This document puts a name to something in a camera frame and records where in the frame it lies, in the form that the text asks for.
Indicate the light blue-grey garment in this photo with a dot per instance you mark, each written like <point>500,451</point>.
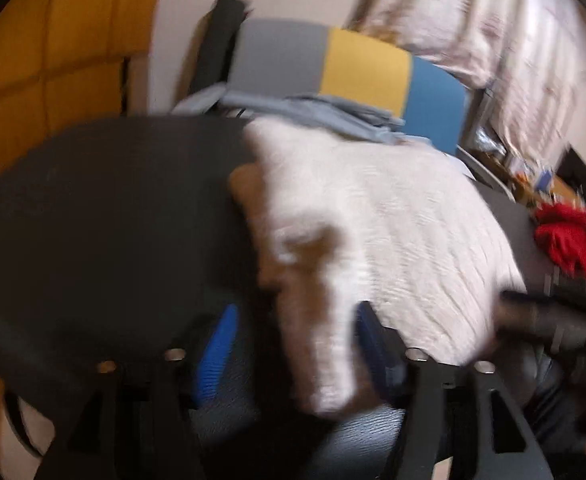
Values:
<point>333,112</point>

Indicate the grey yellow blue chair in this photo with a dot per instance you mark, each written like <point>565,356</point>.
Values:
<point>363,65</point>

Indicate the white floral curtain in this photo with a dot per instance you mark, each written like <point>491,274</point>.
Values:
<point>498,25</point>

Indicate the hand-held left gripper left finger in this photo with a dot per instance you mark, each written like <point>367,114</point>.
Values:
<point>218,355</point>

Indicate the black monitor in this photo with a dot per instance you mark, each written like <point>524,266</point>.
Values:
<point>577,170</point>

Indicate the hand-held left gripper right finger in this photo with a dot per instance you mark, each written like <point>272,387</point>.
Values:
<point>375,355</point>

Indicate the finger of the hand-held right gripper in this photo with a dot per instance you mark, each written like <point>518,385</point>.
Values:
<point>528,315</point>

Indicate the cluttered wooden desk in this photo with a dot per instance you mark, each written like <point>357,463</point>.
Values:
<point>528,170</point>

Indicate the red cloth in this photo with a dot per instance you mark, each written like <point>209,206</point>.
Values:
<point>573,240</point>

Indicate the yellow wardrobe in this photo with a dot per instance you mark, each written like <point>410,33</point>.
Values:
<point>58,60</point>

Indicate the white knit sweater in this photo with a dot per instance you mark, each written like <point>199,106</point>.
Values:
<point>398,240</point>

